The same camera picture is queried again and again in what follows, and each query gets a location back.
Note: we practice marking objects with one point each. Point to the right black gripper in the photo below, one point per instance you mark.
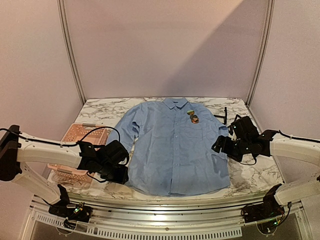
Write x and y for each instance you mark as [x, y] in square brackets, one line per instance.
[219, 144]

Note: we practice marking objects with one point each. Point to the open black frame box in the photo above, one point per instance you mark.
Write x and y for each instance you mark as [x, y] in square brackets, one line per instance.
[232, 126]

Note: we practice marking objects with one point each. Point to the upright black frame box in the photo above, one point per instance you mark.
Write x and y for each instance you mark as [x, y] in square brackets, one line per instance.
[224, 117]

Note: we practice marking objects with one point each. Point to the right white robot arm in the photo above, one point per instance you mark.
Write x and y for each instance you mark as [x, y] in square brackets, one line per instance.
[273, 143]

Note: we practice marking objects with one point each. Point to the orange portrait round brooch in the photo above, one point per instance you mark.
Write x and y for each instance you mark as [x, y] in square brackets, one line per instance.
[195, 122]

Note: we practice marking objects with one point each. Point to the aluminium front rail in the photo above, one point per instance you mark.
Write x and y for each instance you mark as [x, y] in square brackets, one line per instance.
[119, 213]

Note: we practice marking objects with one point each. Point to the left aluminium corner post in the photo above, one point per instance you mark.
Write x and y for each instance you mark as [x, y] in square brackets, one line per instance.
[62, 11]

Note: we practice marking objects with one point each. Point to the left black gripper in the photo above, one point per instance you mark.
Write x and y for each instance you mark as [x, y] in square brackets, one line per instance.
[122, 177]

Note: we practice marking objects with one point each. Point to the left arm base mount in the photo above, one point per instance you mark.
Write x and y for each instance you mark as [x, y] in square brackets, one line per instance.
[72, 213]

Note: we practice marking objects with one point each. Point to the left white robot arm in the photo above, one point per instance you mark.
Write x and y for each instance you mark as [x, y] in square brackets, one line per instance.
[17, 149]

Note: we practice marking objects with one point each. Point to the blue button-up shirt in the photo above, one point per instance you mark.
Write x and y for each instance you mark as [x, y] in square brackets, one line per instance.
[171, 155]

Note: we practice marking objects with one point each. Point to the aluminium corner post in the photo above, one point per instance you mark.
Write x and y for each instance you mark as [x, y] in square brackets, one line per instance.
[62, 11]
[262, 51]

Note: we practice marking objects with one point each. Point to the right aluminium corner post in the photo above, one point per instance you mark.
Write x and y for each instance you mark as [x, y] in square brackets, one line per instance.
[262, 51]

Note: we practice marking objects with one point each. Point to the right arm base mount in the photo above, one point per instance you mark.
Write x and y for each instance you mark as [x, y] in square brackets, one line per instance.
[268, 215]

